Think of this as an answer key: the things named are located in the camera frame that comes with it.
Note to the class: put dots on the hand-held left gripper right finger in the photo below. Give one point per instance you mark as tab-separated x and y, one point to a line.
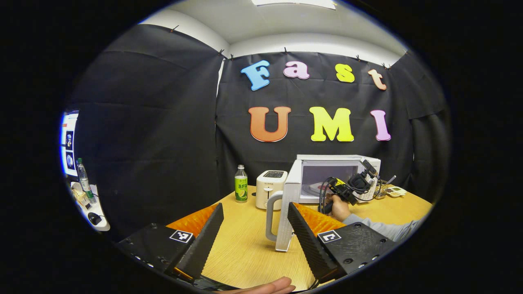
310	245

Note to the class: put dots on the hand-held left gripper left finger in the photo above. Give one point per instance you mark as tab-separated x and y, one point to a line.
204	245

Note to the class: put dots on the white microwave oven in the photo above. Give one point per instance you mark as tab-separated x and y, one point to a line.
339	158

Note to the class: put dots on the round pink food slice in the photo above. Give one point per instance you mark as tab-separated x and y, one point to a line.
320	188

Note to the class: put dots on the white rectangular plate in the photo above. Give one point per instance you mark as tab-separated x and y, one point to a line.
315	192

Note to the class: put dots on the metal mesh basket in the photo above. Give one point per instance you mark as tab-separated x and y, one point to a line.
382	192

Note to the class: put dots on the thin striped stick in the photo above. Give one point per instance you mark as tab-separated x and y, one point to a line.
390	180

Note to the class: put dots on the white divided dish of beans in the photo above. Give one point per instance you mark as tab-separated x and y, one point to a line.
396	192

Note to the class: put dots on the green label drink bottle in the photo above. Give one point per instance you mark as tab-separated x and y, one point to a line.
241	190

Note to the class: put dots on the white toaster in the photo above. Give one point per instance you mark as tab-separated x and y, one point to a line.
269	192

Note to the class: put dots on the black computer mouse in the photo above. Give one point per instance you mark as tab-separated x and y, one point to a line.
94	219

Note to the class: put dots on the white side desk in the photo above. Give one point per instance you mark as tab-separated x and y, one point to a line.
98	204

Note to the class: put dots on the black backdrop cloth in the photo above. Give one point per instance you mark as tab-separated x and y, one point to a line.
163	122

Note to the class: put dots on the clear plastic water bottle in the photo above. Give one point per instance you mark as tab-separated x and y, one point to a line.
84	183

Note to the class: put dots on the computer monitor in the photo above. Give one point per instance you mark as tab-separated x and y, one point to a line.
68	143

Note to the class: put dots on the long ceiling light panel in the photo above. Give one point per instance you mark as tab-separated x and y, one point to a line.
294	3

